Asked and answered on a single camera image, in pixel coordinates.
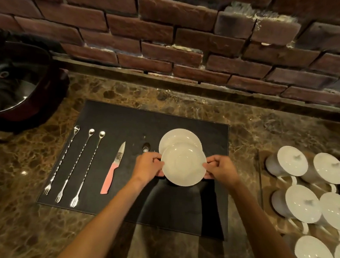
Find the person's right hand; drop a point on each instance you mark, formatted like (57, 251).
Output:
(224, 170)

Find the person's left hand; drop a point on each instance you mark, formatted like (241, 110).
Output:
(146, 167)

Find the person's left thumb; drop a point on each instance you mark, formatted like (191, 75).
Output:
(158, 160)

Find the person's right thumb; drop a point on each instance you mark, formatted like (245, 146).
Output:
(210, 164)

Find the white round plate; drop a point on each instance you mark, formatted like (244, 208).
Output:
(179, 137)
(183, 166)

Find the person's left forearm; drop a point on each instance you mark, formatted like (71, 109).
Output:
(104, 220)

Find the person's right forearm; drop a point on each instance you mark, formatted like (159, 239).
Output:
(264, 235)

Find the small metal spoon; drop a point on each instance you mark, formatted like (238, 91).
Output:
(146, 147)

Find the black rectangular mat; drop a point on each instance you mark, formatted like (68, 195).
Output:
(162, 210)

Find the long twisted metal bar fork-spoon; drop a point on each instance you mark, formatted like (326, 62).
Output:
(62, 159)
(88, 167)
(75, 165)

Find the group of white lidded cups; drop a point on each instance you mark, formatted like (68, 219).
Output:
(303, 203)

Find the dark red cooking pot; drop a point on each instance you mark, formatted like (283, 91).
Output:
(51, 98)

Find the glass pot lid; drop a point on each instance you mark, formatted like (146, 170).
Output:
(12, 82)

